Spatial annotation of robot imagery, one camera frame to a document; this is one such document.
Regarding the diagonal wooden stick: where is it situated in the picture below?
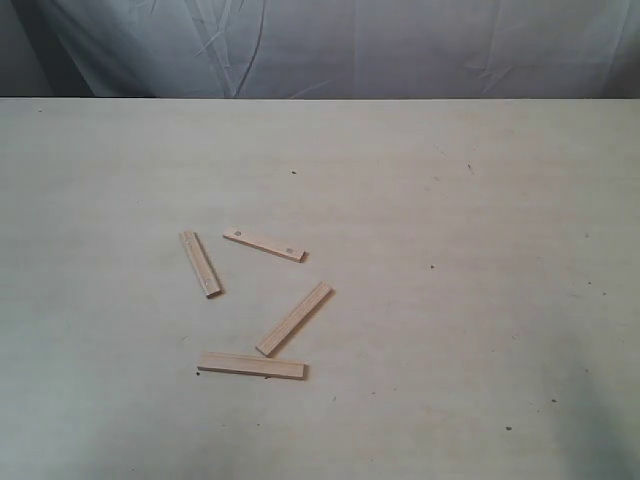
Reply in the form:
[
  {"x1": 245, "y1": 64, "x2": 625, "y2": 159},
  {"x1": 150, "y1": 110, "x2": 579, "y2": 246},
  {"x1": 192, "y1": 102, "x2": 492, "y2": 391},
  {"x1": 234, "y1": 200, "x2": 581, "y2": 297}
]
[{"x1": 255, "y1": 282, "x2": 333, "y2": 358}]

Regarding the white backdrop curtain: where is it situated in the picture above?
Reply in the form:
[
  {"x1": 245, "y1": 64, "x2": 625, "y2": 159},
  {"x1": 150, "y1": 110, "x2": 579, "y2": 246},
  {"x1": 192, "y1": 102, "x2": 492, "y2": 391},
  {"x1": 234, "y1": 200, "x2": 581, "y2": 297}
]
[{"x1": 1, "y1": 1, "x2": 639, "y2": 99}]

